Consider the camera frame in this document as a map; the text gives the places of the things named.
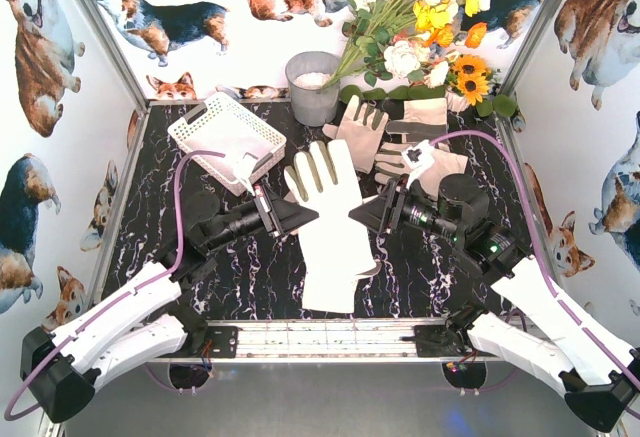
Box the white grey glove back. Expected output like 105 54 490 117
385 97 448 143

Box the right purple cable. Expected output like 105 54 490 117
429 131 640 383

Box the artificial flower bouquet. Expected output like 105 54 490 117
322 0 532 117

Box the grey metal bucket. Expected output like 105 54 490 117
285 51 340 127

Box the white glove back right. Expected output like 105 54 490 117
374 142 468 196

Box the aluminium front rail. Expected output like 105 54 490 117
160 318 471 365

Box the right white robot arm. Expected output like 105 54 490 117
349 174 639 433

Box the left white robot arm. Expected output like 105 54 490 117
20 184 319 423

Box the white plastic storage basket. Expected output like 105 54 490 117
168 93 287 196

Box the left black base bracket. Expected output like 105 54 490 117
196 325 239 359

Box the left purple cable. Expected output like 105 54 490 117
4 149 241 418

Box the white glove back left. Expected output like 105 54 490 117
322 95 389 174

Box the white glove grey palm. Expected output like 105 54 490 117
284 139 380 314

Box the black base bracket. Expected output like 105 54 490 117
196 325 239 359
400 325 465 358

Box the purple cable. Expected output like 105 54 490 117
4 149 241 418
429 131 640 383

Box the right black base bracket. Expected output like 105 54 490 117
400 325 465 358

